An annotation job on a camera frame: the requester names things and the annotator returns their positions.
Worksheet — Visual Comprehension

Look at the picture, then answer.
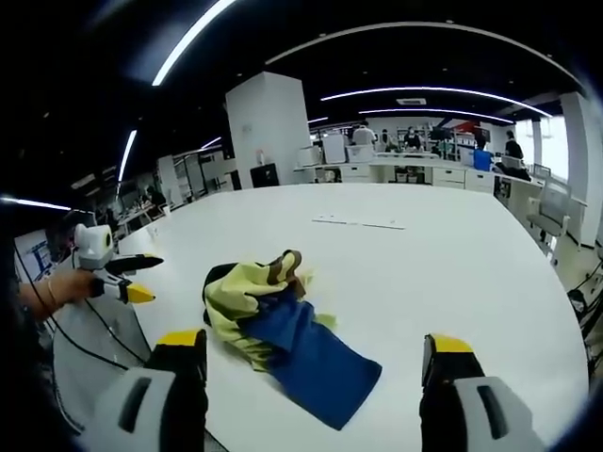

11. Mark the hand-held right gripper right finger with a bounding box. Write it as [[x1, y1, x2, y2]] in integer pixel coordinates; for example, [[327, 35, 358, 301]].
[[418, 332, 548, 452]]

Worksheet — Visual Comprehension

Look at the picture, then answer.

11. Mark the black cable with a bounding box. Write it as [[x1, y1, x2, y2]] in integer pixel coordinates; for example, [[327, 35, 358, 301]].
[[45, 314, 131, 372], [80, 296, 148, 366]]

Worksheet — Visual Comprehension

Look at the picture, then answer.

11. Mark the grey panel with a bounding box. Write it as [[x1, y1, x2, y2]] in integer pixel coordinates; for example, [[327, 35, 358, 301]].
[[51, 295, 155, 437]]

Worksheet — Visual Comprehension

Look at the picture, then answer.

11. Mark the grey mesh office chair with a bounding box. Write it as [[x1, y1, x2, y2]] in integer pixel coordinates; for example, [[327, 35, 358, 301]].
[[525, 177, 574, 265]]

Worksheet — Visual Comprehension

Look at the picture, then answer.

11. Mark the person's left hand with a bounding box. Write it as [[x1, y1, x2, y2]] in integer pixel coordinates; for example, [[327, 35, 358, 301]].
[[46, 270, 98, 310]]

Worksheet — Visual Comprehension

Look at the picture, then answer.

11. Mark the white box appliance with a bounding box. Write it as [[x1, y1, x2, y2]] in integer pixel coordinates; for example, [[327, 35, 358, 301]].
[[321, 132, 349, 165]]

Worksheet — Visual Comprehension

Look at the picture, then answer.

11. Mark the white desk with drawers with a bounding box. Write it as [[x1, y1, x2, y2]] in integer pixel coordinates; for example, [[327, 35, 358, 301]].
[[292, 154, 546, 195]]

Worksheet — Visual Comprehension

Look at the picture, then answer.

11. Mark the long ceiling light strip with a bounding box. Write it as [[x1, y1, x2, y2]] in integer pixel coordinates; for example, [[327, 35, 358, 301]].
[[357, 108, 515, 125], [0, 194, 73, 213], [319, 85, 553, 118], [117, 129, 139, 184], [151, 0, 237, 88]]

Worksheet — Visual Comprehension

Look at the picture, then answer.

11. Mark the white square pillar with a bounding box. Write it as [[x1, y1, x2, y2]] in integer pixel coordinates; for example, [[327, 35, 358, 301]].
[[224, 71, 316, 190]]

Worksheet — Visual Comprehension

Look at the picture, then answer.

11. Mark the black cabinet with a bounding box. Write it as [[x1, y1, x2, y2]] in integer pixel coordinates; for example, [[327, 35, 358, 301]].
[[249, 162, 280, 190]]

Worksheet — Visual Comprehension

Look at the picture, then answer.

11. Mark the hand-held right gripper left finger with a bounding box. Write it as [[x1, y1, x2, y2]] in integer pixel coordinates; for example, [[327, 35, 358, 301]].
[[91, 328, 209, 452]]

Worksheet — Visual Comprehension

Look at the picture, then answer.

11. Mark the thin clear template sheet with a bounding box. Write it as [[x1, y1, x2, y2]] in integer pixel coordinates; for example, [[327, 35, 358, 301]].
[[311, 214, 407, 232]]

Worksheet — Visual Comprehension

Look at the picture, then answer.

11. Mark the yellow blue brown garment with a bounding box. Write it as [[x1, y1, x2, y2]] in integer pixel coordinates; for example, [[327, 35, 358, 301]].
[[202, 248, 383, 432]]

